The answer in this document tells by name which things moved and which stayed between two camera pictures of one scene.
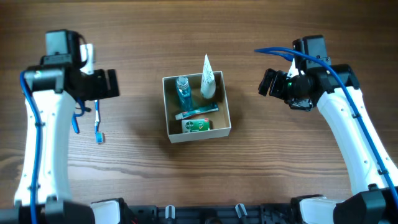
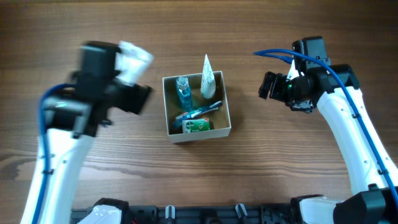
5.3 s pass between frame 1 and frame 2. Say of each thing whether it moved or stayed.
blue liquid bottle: stayed
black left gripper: moved
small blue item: moved
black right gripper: stayed
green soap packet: stayed
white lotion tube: stayed
